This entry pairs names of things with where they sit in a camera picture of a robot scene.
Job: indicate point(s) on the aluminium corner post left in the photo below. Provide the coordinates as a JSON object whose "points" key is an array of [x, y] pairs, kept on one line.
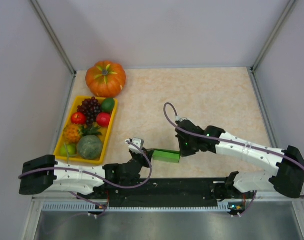
{"points": [[52, 35]]}

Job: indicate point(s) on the dark purple grape bunch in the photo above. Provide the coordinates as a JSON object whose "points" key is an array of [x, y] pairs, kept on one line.
{"points": [[90, 107]]}

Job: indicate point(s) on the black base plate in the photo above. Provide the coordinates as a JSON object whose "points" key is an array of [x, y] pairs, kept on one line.
{"points": [[169, 193]]}

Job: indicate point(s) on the red apple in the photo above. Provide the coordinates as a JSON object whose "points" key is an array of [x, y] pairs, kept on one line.
{"points": [[78, 118]]}

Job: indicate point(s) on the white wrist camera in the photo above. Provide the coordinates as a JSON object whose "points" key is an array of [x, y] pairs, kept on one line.
{"points": [[135, 145], [180, 118]]}

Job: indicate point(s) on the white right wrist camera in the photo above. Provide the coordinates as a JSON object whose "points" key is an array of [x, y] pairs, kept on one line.
{"points": [[180, 118]]}

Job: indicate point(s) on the green paper box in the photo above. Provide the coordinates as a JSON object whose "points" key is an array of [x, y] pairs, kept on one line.
{"points": [[168, 156]]}

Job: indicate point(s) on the green apple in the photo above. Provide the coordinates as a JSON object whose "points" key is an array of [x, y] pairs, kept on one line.
{"points": [[68, 150]]}

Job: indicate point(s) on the grey slotted cable duct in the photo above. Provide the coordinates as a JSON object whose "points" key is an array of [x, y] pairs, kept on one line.
{"points": [[222, 207]]}

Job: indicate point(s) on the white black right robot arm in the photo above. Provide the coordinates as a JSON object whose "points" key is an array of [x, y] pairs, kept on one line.
{"points": [[282, 169]]}

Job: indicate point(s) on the aluminium corner post right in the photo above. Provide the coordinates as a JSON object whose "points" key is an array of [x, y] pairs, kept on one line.
{"points": [[274, 33]]}

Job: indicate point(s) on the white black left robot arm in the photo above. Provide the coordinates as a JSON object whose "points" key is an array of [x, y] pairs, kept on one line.
{"points": [[48, 174]]}

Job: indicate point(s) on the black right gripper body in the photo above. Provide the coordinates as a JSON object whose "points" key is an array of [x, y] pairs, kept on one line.
{"points": [[186, 147]]}

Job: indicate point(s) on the grey green melon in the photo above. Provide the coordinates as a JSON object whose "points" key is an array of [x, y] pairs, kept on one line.
{"points": [[89, 147]]}

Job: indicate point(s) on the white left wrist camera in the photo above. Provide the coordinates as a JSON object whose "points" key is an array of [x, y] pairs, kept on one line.
{"points": [[135, 145]]}

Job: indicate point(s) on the green lime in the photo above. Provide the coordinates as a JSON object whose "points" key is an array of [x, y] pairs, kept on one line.
{"points": [[107, 105]]}

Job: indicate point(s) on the aluminium corner post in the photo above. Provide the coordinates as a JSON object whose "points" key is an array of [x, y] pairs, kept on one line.
{"points": [[274, 33], [52, 35]]}

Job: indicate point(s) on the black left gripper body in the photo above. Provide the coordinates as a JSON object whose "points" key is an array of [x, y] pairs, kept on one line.
{"points": [[139, 157]]}

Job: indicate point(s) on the red tomato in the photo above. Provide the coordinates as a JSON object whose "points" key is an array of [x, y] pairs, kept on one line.
{"points": [[103, 119]]}

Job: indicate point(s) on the orange pumpkin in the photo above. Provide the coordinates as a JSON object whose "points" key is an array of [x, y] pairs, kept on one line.
{"points": [[105, 79]]}

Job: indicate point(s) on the yellow plastic tray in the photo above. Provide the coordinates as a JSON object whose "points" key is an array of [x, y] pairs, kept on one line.
{"points": [[104, 137]]}

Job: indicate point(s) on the orange pineapple with leaves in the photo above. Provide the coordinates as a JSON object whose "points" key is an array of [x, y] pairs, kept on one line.
{"points": [[73, 133]]}

